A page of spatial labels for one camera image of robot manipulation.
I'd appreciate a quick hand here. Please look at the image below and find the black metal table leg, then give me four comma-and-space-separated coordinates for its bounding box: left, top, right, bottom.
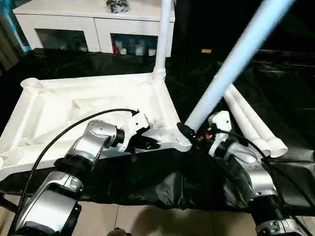
0, 194, 18, 214

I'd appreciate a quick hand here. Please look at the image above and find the grey curtain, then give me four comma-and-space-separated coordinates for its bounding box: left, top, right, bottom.
0, 9, 32, 72

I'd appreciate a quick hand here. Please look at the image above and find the grey crumpled bag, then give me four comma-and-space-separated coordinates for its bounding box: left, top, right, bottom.
105, 0, 130, 14

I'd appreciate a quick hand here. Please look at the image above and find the white plastic table leg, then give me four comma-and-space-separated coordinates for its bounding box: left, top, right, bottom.
227, 83, 288, 158
222, 92, 271, 157
184, 0, 296, 133
152, 0, 176, 82

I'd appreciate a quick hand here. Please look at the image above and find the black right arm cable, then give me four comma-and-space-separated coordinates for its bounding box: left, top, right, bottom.
216, 130, 315, 232

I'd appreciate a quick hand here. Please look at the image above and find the black plastic mat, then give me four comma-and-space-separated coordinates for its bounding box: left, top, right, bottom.
0, 48, 315, 212

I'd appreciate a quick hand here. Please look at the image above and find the white plastic table top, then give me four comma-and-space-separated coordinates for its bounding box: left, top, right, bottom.
0, 72, 193, 181

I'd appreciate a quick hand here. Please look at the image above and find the white cabinet with glass doors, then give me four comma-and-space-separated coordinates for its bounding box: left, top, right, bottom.
12, 0, 176, 58

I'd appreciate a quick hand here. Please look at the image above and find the black metal frame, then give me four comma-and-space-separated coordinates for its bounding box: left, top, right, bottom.
255, 49, 315, 64

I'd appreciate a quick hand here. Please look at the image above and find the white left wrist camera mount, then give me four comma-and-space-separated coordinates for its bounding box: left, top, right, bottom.
120, 110, 151, 153

